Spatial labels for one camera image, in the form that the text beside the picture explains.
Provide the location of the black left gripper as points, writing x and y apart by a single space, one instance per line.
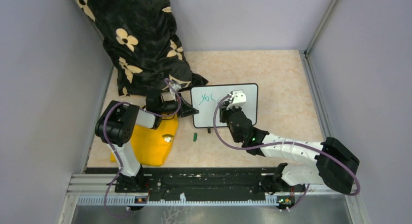
185 109

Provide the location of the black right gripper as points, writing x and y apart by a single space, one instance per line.
224 111

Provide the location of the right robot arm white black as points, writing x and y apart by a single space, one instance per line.
263 143

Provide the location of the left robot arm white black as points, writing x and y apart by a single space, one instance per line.
133 181

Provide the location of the yellow folded cloth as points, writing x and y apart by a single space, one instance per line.
139 137

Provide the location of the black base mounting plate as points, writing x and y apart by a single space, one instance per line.
206 184

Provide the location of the black floral blanket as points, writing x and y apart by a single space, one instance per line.
140 37

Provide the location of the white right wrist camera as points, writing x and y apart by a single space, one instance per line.
237 99

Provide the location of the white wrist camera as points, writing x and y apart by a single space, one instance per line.
174 88
237 99

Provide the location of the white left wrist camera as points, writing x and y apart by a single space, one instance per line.
174 88

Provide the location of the aluminium frame rail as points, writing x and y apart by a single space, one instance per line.
318 97

